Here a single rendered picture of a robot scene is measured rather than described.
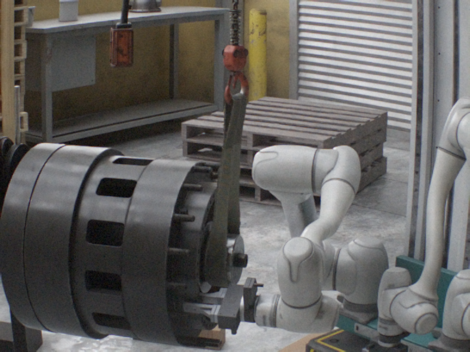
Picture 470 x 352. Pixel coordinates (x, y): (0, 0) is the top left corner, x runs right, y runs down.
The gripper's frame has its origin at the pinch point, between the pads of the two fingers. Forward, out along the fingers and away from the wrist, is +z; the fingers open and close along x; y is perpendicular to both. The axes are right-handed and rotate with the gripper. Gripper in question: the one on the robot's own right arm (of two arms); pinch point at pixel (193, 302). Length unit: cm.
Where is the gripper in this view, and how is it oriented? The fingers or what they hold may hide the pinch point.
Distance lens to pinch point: 246.6
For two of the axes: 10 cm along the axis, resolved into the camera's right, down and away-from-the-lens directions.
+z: -9.6, -0.7, 2.5
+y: 0.8, 8.3, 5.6
